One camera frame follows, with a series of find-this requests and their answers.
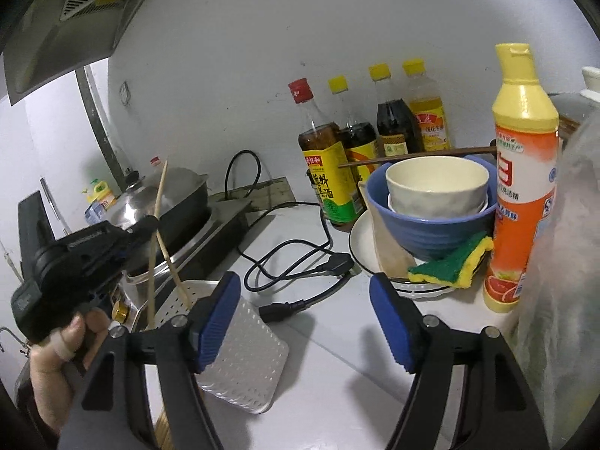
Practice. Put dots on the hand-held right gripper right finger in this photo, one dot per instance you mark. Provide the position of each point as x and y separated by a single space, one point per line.
391 323

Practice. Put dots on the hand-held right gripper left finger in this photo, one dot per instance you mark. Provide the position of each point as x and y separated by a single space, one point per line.
218 318

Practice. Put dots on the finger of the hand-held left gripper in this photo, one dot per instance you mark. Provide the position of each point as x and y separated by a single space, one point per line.
145 227

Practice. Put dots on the white woven plastic basket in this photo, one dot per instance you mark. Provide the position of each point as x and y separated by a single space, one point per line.
243 351

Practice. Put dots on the light wooden chopstick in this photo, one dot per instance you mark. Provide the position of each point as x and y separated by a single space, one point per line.
150 286
176 274

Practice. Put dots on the person's left hand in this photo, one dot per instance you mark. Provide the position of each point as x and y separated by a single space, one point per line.
51 375

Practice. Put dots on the steel wok lid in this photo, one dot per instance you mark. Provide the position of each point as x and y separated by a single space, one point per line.
140 201

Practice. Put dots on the blue carton box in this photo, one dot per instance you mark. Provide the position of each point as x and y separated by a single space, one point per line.
96 213

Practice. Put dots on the white ribbed plate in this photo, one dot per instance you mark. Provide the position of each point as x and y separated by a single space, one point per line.
436 293

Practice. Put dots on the yellow detergent jug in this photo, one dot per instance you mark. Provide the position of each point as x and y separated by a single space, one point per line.
101 192

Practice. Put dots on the gold cooker knob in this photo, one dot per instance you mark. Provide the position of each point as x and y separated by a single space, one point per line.
120 313

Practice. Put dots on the flat wooden spatula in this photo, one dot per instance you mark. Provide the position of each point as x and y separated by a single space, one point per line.
389 253

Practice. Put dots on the silver induction cooker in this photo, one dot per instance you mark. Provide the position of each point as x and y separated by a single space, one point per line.
220 225

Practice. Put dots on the green yellow sponge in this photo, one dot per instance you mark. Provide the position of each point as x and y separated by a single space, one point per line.
445 267

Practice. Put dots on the white plate dark rim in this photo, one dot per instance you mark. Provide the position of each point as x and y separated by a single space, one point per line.
363 243

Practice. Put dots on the blue ribbed bowl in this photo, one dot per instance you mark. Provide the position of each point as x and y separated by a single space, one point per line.
431 239

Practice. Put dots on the grey vertical pipe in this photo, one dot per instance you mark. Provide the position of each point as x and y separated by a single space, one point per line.
96 122

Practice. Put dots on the grey socket block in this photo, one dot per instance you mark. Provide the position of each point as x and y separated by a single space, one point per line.
267 187

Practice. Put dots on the cream bowl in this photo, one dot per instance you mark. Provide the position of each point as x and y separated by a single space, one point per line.
436 192

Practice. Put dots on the red cap cooking wine bottle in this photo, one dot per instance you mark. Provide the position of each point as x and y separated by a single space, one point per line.
328 168

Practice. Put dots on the dark brown chopstick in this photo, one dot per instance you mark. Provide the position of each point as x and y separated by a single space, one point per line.
422 154

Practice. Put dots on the clear plastic bag of vegetables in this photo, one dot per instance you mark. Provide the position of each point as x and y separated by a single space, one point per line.
562 290

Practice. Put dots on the orange yellow dish soap bottle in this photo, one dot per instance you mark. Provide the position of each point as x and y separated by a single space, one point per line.
520 197

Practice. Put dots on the yellow cap soy sauce bottle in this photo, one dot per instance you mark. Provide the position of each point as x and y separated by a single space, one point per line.
358 143

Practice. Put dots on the yellow cap dark vinegar bottle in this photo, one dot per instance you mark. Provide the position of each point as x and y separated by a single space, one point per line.
393 122

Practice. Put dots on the yellow cap oil bottle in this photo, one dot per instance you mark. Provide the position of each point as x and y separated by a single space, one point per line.
429 122

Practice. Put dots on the grey range hood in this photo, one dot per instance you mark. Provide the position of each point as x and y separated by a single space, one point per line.
70 18

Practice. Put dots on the grey metal wall bar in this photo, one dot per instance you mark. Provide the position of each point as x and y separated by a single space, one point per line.
49 197

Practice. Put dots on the old wall socket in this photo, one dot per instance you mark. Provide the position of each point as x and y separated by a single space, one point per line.
124 93

